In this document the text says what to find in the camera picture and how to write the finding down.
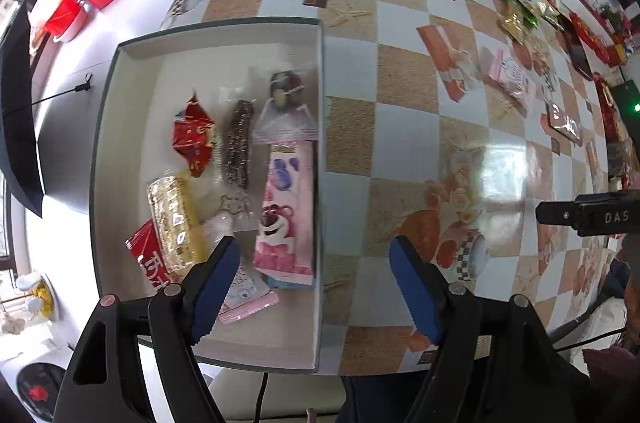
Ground clear packet with bear print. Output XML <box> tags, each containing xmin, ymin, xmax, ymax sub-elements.
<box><xmin>202</xmin><ymin>194</ymin><xmax>256</xmax><ymax>254</ymax></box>

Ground smartphone in red case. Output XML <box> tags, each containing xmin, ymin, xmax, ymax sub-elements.
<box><xmin>561</xmin><ymin>13</ymin><xmax>596</xmax><ymax>81</ymax></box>

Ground gold foil snack packet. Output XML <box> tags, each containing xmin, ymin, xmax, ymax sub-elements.
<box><xmin>146</xmin><ymin>173</ymin><xmax>208</xmax><ymax>283</ymax></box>

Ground red plastic basin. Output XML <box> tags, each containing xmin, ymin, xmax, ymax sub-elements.
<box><xmin>45</xmin><ymin>0</ymin><xmax>91</xmax><ymax>36</ymax></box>

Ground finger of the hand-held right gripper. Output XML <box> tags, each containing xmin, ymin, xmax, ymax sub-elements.
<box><xmin>535</xmin><ymin>200</ymin><xmax>578</xmax><ymax>226</ymax></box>

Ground person's legs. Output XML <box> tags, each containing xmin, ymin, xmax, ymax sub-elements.
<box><xmin>342</xmin><ymin>375</ymin><xmax>426</xmax><ymax>423</ymax></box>

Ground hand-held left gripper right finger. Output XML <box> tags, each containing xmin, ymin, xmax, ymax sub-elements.
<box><xmin>389</xmin><ymin>235</ymin><xmax>598</xmax><ymax>423</ymax></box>

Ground red packet with white lettering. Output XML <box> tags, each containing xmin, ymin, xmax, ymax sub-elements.
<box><xmin>125</xmin><ymin>219</ymin><xmax>173</xmax><ymax>299</ymax></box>

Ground black round cooktop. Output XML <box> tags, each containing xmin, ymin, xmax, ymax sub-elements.
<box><xmin>15</xmin><ymin>363</ymin><xmax>68</xmax><ymax>423</ymax></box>

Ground small pink and white packet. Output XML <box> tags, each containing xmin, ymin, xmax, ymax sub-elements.
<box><xmin>217</xmin><ymin>260</ymin><xmax>280</xmax><ymax>325</ymax></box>

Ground person's right forearm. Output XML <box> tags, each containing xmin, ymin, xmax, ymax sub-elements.
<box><xmin>582</xmin><ymin>343</ymin><xmax>640</xmax><ymax>404</ymax></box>

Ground light blue snack packet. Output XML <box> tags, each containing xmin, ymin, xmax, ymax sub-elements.
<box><xmin>265</xmin><ymin>275</ymin><xmax>318</xmax><ymax>291</ymax></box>

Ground black cable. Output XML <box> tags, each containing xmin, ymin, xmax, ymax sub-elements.
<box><xmin>255</xmin><ymin>373</ymin><xmax>268</xmax><ymax>423</ymax></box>

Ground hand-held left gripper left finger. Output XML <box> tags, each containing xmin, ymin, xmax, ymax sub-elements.
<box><xmin>52</xmin><ymin>234</ymin><xmax>242</xmax><ymax>423</ymax></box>

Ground white and pink snack packet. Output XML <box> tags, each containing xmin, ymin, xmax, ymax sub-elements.
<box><xmin>489</xmin><ymin>48</ymin><xmax>533</xmax><ymax>111</ymax></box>

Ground pink bear snack packet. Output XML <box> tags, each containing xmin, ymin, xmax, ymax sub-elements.
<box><xmin>251</xmin><ymin>140</ymin><xmax>318</xmax><ymax>286</ymax></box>

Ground white shallow box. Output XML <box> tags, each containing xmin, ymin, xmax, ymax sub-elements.
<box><xmin>90</xmin><ymin>17</ymin><xmax>327</xmax><ymax>376</ymax></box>

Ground yellow snack packet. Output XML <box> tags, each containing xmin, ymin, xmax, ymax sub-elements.
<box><xmin>502</xmin><ymin>3</ymin><xmax>538</xmax><ymax>41</ymax></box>

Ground black device with green light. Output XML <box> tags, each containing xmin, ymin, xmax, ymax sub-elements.
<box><xmin>607</xmin><ymin>80</ymin><xmax>640</xmax><ymax>139</ymax></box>

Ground dark bar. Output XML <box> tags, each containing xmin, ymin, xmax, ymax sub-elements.
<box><xmin>215</xmin><ymin>86</ymin><xmax>258</xmax><ymax>190</ymax></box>

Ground clear packet with dark candy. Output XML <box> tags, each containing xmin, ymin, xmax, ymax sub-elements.
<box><xmin>251</xmin><ymin>70</ymin><xmax>319</xmax><ymax>145</ymax></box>

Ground red round tray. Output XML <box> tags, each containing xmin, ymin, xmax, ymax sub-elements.
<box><xmin>594</xmin><ymin>73</ymin><xmax>640</xmax><ymax>189</ymax></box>

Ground red crinkled snack packet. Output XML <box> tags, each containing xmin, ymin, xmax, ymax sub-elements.
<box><xmin>171</xmin><ymin>90</ymin><xmax>218</xmax><ymax>178</ymax></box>

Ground yellow and white toy figure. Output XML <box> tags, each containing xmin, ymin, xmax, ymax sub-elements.
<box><xmin>15</xmin><ymin>273</ymin><xmax>53</xmax><ymax>319</ymax></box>

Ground red gift boxes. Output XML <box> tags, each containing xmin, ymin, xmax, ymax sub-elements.
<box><xmin>570</xmin><ymin>12</ymin><xmax>638</xmax><ymax>65</ymax></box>

